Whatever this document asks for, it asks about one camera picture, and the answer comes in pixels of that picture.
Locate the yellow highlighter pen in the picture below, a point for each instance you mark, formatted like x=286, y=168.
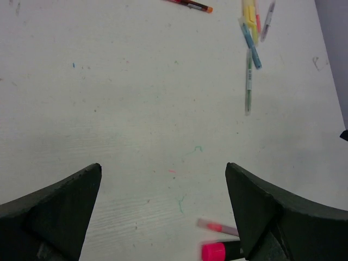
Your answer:
x=249, y=13

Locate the blue pen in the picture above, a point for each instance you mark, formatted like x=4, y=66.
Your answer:
x=250, y=42

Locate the red orange-tipped pen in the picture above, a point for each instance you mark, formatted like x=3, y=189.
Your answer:
x=193, y=4

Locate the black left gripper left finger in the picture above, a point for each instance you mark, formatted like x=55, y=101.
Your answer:
x=51, y=223

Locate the green clear pen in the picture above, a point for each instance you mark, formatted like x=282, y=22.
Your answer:
x=248, y=97

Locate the thin orange pen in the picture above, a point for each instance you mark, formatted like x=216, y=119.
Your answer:
x=257, y=13

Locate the black highlighter body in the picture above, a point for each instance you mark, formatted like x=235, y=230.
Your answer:
x=233, y=250

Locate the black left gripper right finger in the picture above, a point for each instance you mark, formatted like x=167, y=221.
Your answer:
x=275, y=224

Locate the pink highlighter cap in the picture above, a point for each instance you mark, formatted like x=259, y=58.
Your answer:
x=213, y=252

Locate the pink clear pen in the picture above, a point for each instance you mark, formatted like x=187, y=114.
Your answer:
x=217, y=227

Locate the clear purple pen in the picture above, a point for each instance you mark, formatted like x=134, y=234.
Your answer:
x=267, y=21

